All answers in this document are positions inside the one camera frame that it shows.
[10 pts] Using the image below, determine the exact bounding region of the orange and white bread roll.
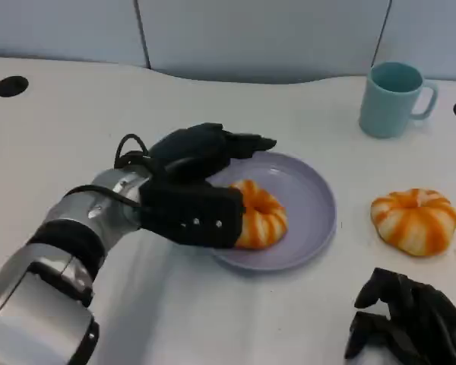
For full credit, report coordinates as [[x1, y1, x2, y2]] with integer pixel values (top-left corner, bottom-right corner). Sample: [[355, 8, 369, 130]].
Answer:
[[370, 188, 456, 257], [227, 179, 289, 250]]

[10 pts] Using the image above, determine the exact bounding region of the looped black robot cable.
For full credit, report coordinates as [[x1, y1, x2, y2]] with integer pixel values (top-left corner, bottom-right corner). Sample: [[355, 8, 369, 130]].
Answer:
[[113, 132, 198, 179]]

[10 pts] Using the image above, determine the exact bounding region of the lilac plate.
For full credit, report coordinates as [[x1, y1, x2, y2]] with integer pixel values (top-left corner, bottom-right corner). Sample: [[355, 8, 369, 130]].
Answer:
[[203, 151, 337, 271]]

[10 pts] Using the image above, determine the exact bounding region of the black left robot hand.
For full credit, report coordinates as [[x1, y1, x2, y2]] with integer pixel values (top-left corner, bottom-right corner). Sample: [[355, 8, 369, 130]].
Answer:
[[147, 122, 278, 188]]

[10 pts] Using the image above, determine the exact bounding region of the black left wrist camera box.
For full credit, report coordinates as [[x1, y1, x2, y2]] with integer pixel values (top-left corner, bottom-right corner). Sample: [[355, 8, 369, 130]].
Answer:
[[138, 181, 247, 250]]

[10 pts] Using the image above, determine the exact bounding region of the pale green mug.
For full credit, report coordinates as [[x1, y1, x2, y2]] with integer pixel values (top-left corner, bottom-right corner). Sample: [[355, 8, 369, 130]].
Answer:
[[358, 62, 440, 139]]

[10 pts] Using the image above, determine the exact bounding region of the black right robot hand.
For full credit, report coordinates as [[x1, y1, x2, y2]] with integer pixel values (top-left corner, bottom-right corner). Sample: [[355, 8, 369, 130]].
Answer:
[[344, 267, 456, 365]]

